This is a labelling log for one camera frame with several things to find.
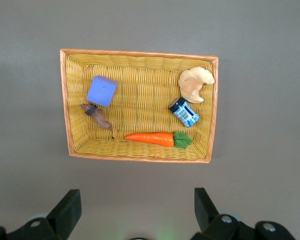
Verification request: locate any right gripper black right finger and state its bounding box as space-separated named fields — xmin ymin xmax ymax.
xmin=192 ymin=187 xmax=297 ymax=240

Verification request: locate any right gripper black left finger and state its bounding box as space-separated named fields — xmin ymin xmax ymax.
xmin=0 ymin=189 xmax=82 ymax=240

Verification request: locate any orange toy carrot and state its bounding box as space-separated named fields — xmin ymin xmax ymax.
xmin=124 ymin=130 xmax=193 ymax=150

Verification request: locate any small jar with black lid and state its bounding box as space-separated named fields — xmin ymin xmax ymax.
xmin=168 ymin=97 xmax=200 ymax=128

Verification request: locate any brown toy sweet potato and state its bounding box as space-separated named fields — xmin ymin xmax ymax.
xmin=80 ymin=102 xmax=115 ymax=140

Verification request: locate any yellow wicker tray orange rim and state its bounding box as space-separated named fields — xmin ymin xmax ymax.
xmin=59 ymin=48 xmax=220 ymax=165

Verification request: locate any purple foam block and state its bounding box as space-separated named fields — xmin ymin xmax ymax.
xmin=86 ymin=75 xmax=119 ymax=109

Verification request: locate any toy croissant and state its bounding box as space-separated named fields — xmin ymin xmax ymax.
xmin=178 ymin=66 xmax=216 ymax=104

